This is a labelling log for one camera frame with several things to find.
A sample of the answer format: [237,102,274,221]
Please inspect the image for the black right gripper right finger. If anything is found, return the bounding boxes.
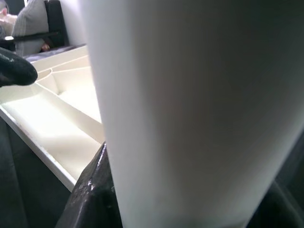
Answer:
[246,181,304,228]

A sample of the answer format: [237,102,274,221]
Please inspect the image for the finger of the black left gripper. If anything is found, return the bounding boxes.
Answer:
[0,47,38,88]

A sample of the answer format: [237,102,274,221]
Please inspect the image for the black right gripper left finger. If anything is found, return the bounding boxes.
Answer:
[55,142,122,228]

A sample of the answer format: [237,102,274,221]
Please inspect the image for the white plastic table top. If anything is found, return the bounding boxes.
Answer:
[0,45,106,192]

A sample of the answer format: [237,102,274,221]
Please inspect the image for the white plastic table leg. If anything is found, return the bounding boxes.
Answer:
[80,0,304,228]

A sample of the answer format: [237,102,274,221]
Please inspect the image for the person in grey shirt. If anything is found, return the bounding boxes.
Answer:
[11,0,50,55]

